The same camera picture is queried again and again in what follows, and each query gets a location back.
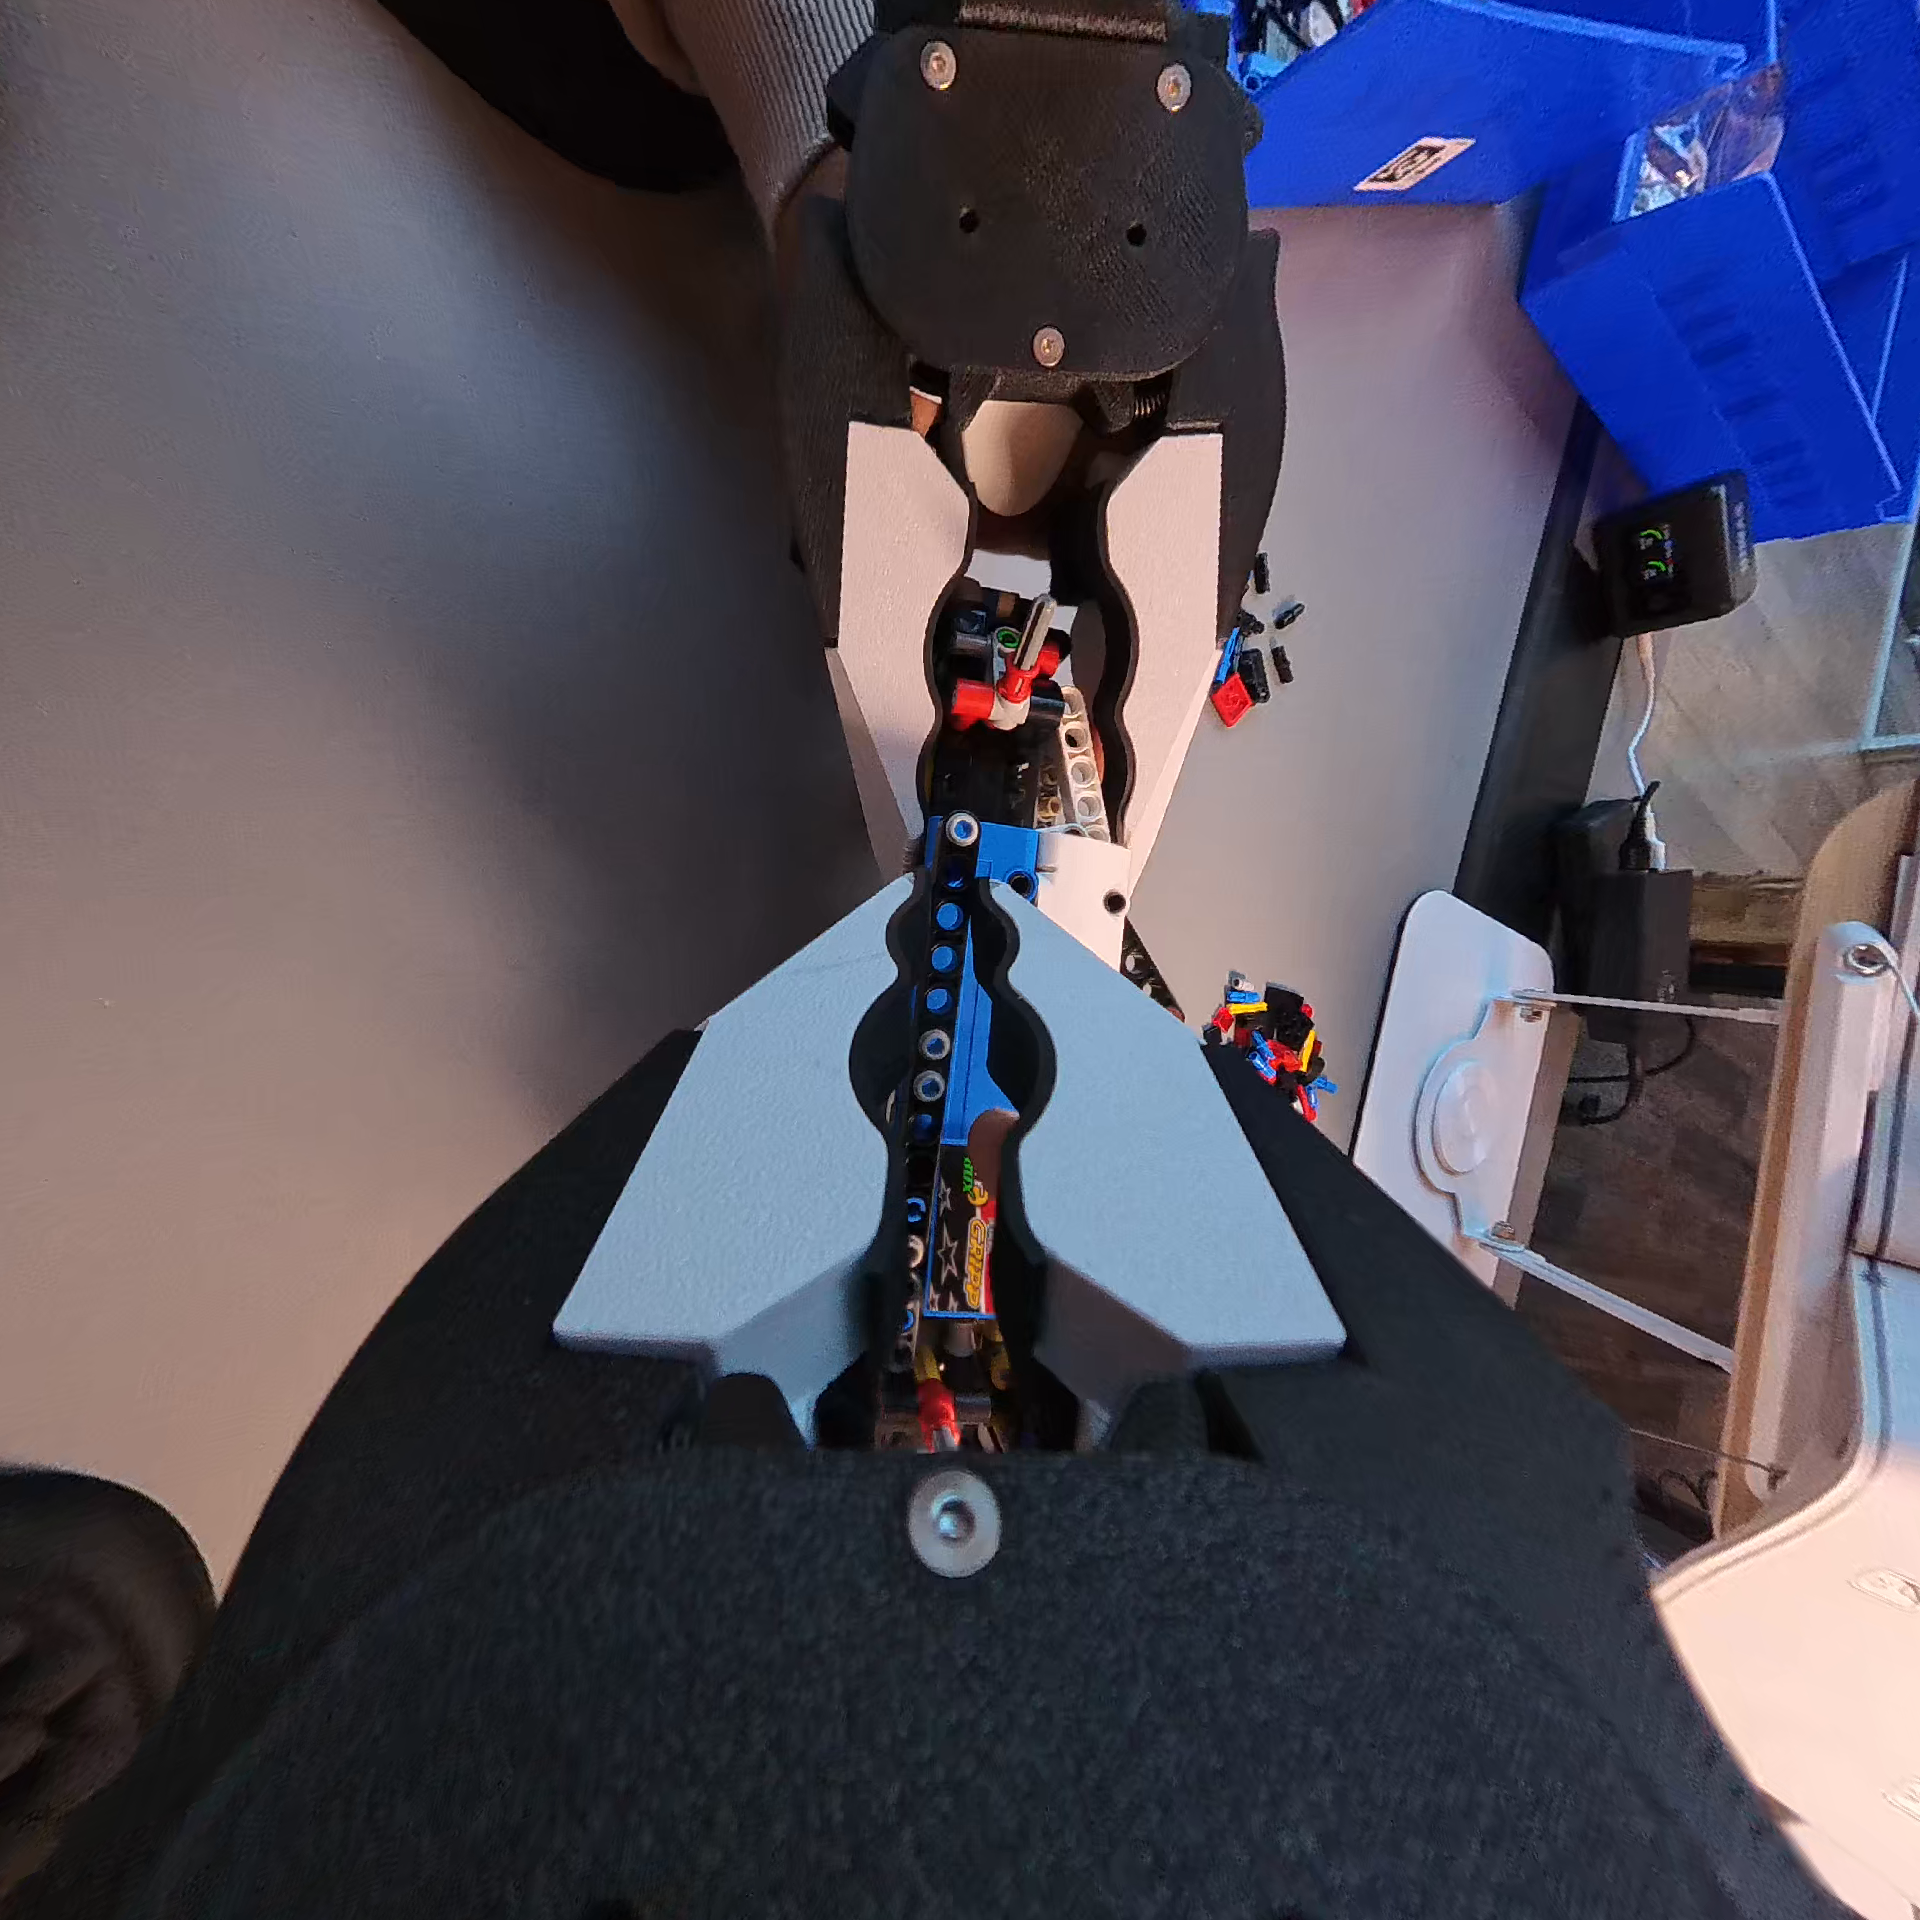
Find white stand base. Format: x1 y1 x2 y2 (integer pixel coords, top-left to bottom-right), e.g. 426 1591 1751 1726
1348 778 1920 1920

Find heap of black lego pieces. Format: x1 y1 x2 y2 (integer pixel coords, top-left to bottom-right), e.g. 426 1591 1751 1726
1229 0 1379 69

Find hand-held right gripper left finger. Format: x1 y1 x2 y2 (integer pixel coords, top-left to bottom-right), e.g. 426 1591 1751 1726
557 867 921 1444

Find white charging cable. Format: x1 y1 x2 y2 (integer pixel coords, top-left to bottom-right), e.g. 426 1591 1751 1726
1633 637 1672 878

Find pile of blue black pins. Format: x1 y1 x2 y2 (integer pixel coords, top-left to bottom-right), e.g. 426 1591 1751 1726
1204 555 1307 709

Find partly built lego car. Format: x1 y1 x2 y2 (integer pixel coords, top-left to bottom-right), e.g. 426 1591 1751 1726
874 575 1187 1452

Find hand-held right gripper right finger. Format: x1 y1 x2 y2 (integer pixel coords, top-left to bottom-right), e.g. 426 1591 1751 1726
984 878 1348 1444

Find black power adapter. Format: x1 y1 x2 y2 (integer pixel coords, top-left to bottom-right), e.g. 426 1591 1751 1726
1550 796 1693 1010

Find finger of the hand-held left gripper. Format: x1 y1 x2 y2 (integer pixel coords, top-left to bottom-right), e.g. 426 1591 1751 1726
828 414 984 887
1081 422 1229 891

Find small clear plastic bag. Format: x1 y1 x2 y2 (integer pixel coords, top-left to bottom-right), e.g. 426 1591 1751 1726
1633 61 1792 224

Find pile of multicoloured lego pieces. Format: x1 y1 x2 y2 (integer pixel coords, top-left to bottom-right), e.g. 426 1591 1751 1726
1200 973 1340 1128

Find blue storage bin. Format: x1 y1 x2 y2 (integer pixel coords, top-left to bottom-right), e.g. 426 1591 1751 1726
1518 144 1920 546
1777 0 1920 311

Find person's left forearm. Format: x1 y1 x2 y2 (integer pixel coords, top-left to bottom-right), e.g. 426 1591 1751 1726
699 0 874 245

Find black power bank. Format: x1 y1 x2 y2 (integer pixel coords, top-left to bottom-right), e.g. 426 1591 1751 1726
1590 468 1757 640

